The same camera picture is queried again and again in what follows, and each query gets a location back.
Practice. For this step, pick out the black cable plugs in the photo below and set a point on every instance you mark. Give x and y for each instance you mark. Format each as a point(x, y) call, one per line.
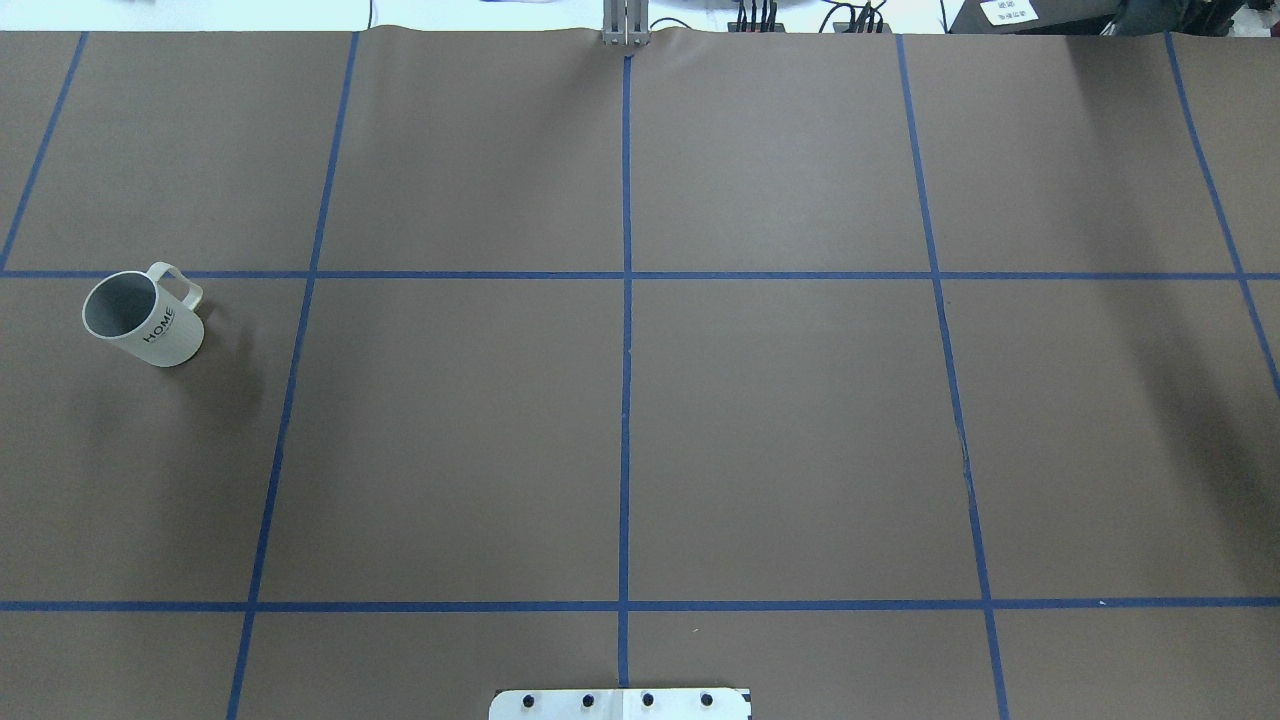
point(756, 17)

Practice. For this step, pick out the white HOME mug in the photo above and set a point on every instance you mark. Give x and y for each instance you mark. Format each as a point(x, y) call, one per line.
point(152, 315)

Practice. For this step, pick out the aluminium frame post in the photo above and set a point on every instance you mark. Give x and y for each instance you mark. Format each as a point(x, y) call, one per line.
point(625, 23)

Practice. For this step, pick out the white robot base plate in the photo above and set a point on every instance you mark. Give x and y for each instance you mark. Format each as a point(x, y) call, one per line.
point(623, 703)

